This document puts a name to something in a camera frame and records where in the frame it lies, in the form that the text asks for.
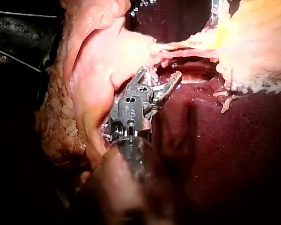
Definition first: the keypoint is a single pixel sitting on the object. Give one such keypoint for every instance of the gallbladder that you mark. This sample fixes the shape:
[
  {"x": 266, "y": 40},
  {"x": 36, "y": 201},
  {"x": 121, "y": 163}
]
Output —
[{"x": 255, "y": 42}]

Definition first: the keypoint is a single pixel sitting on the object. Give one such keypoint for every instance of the left arm instrument jaw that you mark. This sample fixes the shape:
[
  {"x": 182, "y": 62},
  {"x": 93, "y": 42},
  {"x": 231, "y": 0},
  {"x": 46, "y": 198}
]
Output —
[{"x": 215, "y": 11}]

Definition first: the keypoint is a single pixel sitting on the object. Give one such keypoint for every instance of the right arm instrument jaw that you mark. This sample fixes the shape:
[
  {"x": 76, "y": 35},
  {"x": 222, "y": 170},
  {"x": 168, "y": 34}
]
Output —
[
  {"x": 140, "y": 75},
  {"x": 167, "y": 85}
]

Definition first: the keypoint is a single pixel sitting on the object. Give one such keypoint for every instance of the dark right arm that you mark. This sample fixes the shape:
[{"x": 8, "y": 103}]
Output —
[{"x": 135, "y": 178}]

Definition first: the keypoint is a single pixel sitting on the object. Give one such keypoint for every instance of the dark red liver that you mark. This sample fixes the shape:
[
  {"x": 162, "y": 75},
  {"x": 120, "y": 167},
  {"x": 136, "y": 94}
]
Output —
[{"x": 236, "y": 152}]

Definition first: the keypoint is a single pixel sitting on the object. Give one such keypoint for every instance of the right arm instrument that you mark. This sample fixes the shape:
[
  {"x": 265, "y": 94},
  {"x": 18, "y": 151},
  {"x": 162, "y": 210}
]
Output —
[{"x": 131, "y": 112}]

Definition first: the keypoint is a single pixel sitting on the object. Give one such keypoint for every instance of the thin tube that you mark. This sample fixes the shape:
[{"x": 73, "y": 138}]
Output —
[{"x": 178, "y": 44}]

